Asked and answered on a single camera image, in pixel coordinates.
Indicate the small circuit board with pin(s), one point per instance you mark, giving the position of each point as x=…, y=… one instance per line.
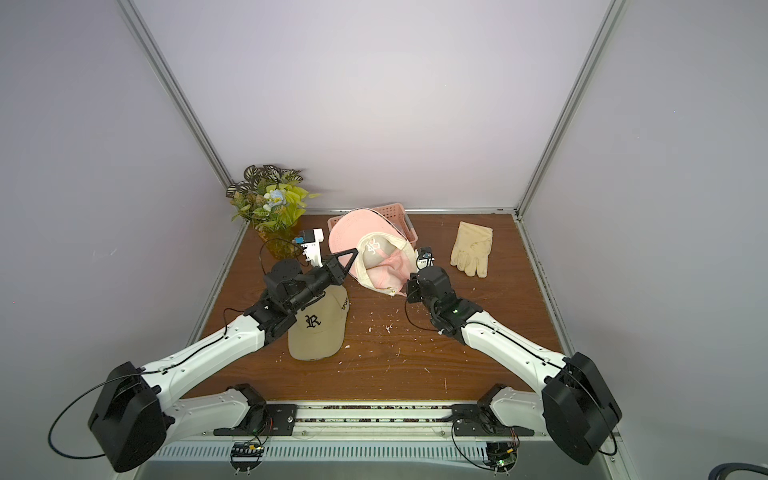
x=501, y=456
x=244, y=457

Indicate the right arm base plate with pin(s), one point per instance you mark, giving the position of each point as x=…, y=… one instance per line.
x=472, y=420

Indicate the left small circuit board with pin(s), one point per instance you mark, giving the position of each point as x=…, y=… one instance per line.
x=244, y=457

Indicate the amber glass vase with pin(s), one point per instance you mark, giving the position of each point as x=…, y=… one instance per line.
x=280, y=243

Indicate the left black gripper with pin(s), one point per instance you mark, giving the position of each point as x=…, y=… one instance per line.
x=330, y=273

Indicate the artificial plant bouquet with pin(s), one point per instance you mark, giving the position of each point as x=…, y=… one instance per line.
x=269, y=198

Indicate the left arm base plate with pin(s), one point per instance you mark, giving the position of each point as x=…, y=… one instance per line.
x=264, y=421

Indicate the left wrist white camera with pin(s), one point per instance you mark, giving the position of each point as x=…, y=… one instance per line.
x=309, y=241

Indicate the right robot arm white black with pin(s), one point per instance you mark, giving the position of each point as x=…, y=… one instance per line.
x=578, y=409

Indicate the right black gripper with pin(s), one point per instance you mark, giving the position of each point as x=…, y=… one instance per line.
x=414, y=287

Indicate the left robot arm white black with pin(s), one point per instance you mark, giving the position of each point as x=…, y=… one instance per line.
x=141, y=409

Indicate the right small circuit board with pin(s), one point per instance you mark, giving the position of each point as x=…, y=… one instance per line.
x=501, y=456

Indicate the aluminium front rail frame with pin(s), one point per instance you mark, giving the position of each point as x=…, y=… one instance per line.
x=380, y=440

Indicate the beige baseball cap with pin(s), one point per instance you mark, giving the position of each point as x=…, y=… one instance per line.
x=320, y=328

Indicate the cream fabric glove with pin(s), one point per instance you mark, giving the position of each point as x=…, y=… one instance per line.
x=472, y=248

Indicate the pink plastic basket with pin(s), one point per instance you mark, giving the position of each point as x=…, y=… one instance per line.
x=393, y=211

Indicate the pink baseball cap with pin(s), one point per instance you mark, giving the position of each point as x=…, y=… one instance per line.
x=386, y=259

